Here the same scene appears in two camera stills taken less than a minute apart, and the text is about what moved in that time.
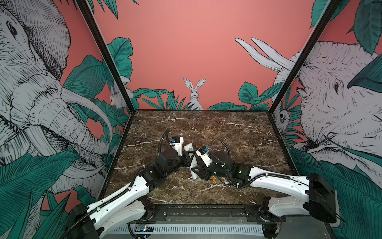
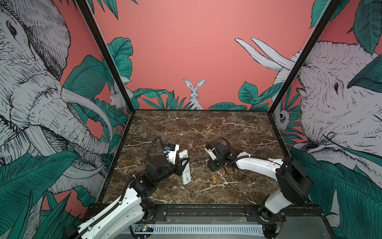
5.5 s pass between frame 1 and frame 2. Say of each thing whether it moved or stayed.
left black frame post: stayed
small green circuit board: stayed
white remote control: moved
